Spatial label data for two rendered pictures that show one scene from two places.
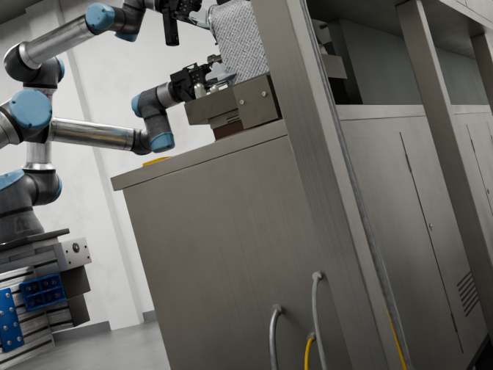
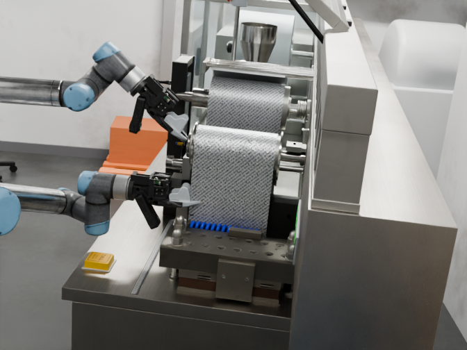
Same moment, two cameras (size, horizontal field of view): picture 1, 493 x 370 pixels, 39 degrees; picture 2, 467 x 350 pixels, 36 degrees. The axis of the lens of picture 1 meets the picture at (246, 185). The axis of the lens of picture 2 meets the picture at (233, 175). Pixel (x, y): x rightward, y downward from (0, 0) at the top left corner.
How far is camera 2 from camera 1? 1.36 m
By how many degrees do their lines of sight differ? 32
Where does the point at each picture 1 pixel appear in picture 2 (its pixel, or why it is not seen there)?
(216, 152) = (185, 312)
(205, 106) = (182, 258)
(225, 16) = (209, 150)
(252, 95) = (235, 275)
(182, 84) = (141, 187)
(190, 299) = not seen: outside the picture
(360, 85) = not seen: hidden behind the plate
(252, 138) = (225, 316)
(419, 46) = not seen: hidden behind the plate
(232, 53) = (203, 184)
